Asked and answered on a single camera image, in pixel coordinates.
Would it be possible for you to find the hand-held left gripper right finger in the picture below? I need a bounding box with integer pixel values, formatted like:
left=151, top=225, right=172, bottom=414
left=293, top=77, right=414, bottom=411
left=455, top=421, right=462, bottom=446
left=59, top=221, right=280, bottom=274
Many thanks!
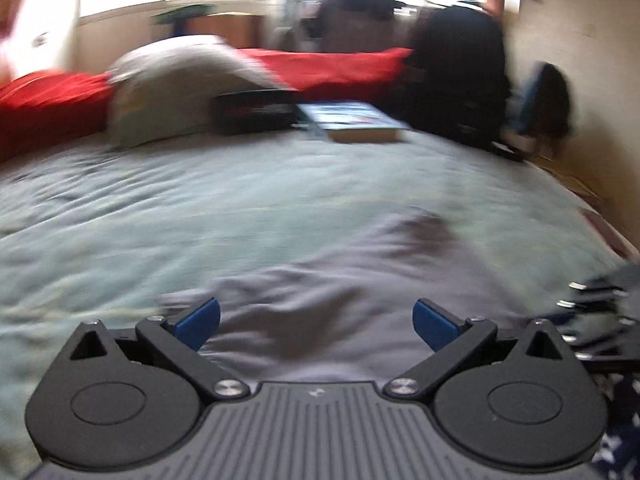
left=384, top=297, right=571, bottom=403

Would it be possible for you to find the black pouch with red print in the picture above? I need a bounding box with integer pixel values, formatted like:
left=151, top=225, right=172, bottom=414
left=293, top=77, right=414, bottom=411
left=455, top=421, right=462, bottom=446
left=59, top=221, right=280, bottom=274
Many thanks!
left=209, top=89, right=301, bottom=136

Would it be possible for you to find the reddish brown bed rail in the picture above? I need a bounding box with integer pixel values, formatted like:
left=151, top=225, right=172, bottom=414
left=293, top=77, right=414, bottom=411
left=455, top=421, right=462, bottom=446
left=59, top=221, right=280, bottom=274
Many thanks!
left=582, top=207, right=640, bottom=261

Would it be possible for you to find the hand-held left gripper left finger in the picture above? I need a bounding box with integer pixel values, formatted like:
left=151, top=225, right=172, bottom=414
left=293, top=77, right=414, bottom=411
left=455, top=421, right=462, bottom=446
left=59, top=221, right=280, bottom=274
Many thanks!
left=69, top=296, right=251, bottom=403

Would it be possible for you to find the folded red blanket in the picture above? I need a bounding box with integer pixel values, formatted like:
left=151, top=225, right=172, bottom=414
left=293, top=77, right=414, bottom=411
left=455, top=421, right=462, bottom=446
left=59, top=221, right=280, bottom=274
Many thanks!
left=0, top=71, right=116, bottom=161

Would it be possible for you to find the rack of hanging clothes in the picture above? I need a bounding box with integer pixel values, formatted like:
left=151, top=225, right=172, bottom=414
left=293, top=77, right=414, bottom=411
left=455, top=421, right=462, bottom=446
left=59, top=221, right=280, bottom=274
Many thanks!
left=285, top=0, right=431, bottom=53

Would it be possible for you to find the white and blue book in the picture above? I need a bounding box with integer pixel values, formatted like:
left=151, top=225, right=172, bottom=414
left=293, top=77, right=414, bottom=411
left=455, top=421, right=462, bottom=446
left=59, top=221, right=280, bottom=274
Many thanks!
left=295, top=102, right=411, bottom=143

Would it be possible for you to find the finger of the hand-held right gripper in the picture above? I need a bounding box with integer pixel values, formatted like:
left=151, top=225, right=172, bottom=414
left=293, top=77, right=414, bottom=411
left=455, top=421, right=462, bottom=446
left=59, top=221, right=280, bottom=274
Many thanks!
left=559, top=311, right=640, bottom=362
left=557, top=264, right=640, bottom=311

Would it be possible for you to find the brown cardboard box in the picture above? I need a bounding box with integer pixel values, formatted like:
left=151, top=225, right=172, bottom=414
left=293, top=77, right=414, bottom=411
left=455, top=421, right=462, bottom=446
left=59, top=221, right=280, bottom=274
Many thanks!
left=200, top=12, right=266, bottom=51

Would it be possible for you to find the light green bed sheet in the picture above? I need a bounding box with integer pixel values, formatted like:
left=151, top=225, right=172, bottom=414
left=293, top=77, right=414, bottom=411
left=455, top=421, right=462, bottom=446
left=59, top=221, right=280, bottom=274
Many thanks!
left=0, top=125, right=640, bottom=476

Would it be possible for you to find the grey pillow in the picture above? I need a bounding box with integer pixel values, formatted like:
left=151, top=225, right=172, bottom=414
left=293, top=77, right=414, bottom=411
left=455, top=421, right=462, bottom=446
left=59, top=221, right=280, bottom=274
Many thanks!
left=107, top=35, right=296, bottom=148

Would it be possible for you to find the black backpack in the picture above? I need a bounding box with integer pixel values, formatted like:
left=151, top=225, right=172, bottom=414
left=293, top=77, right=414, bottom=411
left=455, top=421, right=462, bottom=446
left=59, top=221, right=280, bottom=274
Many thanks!
left=400, top=5, right=526, bottom=161

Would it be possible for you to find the orange patterned curtain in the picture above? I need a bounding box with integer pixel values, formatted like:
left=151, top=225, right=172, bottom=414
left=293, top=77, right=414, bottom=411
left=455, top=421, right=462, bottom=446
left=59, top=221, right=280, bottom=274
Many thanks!
left=0, top=0, right=46, bottom=46

